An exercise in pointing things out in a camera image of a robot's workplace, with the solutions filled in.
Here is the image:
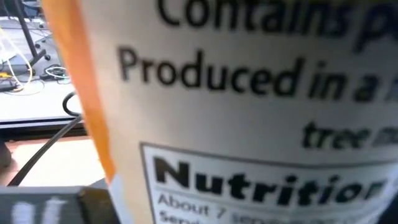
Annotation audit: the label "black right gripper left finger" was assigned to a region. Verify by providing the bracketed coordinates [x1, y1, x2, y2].
[0, 177, 122, 224]

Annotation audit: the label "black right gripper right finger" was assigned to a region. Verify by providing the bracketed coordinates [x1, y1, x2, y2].
[377, 198, 398, 224]

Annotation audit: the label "coiled white cable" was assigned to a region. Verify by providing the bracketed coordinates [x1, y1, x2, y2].
[44, 64, 68, 80]

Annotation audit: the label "black wheeled stand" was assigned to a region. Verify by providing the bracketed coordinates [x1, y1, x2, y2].
[11, 0, 52, 68]

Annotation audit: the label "orange and white cereal box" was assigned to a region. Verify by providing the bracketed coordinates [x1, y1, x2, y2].
[41, 0, 398, 224]

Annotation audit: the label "black thick power cable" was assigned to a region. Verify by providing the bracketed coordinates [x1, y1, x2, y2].
[6, 91, 84, 187]

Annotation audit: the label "white and yellow floor cables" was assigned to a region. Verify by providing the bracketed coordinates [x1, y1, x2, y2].
[0, 26, 46, 96]

